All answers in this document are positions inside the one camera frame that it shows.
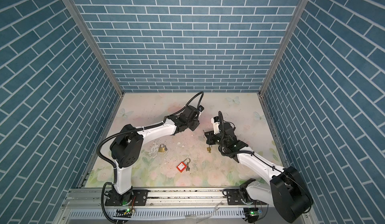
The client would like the brass padlock with key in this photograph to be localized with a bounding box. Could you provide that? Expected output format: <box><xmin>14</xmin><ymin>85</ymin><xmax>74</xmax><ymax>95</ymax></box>
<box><xmin>158</xmin><ymin>144</ymin><xmax>167</xmax><ymax>153</ymax></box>

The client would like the red padlock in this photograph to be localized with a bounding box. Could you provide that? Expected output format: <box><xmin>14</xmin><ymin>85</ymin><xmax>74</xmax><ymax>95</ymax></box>
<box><xmin>177</xmin><ymin>158</ymin><xmax>190</xmax><ymax>172</ymax></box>

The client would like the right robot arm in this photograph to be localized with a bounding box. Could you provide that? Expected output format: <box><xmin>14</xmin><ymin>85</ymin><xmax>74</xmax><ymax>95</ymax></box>
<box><xmin>205</xmin><ymin>118</ymin><xmax>314</xmax><ymax>223</ymax></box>

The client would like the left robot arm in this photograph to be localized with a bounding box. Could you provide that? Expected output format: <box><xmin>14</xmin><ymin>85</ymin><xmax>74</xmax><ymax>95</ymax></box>
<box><xmin>110</xmin><ymin>105</ymin><xmax>204</xmax><ymax>195</ymax></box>

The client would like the right controller board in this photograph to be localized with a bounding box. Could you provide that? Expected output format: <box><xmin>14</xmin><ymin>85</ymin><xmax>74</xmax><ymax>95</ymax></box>
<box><xmin>243</xmin><ymin>208</ymin><xmax>262</xmax><ymax>224</ymax></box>

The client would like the controller board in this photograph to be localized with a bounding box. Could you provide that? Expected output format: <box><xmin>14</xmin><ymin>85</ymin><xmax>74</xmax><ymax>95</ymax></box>
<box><xmin>243</xmin><ymin>208</ymin><xmax>262</xmax><ymax>224</ymax></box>
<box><xmin>113</xmin><ymin>209</ymin><xmax>134</xmax><ymax>219</ymax></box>

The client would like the left controller board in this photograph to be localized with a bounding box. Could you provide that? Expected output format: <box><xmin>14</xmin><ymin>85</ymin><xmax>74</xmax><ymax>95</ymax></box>
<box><xmin>113</xmin><ymin>209</ymin><xmax>134</xmax><ymax>219</ymax></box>

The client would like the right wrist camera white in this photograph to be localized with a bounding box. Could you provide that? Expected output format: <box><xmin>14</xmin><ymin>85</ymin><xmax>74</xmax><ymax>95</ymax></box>
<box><xmin>211</xmin><ymin>116</ymin><xmax>220</xmax><ymax>135</ymax></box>

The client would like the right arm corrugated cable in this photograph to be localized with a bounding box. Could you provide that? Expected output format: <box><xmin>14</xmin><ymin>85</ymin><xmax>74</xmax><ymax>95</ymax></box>
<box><xmin>218</xmin><ymin>111</ymin><xmax>313</xmax><ymax>214</ymax></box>

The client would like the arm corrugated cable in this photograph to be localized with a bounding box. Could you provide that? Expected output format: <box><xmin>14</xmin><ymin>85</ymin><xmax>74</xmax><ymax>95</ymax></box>
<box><xmin>96</xmin><ymin>91</ymin><xmax>205</xmax><ymax>224</ymax></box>
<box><xmin>218</xmin><ymin>111</ymin><xmax>313</xmax><ymax>214</ymax></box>

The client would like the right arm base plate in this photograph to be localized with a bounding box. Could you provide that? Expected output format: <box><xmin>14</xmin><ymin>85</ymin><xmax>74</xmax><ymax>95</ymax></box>
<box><xmin>222</xmin><ymin>188</ymin><xmax>266</xmax><ymax>206</ymax></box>

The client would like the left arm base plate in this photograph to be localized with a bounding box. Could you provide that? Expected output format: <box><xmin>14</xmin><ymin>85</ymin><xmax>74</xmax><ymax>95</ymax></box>
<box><xmin>104</xmin><ymin>188</ymin><xmax>148</xmax><ymax>207</ymax></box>

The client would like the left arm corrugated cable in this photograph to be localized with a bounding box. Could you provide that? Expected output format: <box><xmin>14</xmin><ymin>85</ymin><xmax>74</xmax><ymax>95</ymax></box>
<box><xmin>96</xmin><ymin>91</ymin><xmax>205</xmax><ymax>224</ymax></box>

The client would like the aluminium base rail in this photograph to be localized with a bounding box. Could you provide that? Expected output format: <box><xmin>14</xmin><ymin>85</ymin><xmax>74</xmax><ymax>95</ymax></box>
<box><xmin>57</xmin><ymin>187</ymin><xmax>319</xmax><ymax>224</ymax></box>

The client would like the left corner aluminium post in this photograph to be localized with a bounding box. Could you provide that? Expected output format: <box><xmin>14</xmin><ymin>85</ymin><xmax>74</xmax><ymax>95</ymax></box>
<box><xmin>52</xmin><ymin>0</ymin><xmax>124</xmax><ymax>97</ymax></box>

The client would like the corner aluminium post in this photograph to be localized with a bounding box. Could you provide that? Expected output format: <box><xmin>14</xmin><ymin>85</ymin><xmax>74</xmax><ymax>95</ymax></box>
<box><xmin>52</xmin><ymin>0</ymin><xmax>124</xmax><ymax>97</ymax></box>
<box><xmin>259</xmin><ymin>0</ymin><xmax>317</xmax><ymax>97</ymax></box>

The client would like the right corner aluminium post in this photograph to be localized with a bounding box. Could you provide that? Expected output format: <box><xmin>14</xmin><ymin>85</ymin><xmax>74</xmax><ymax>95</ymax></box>
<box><xmin>259</xmin><ymin>0</ymin><xmax>317</xmax><ymax>97</ymax></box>

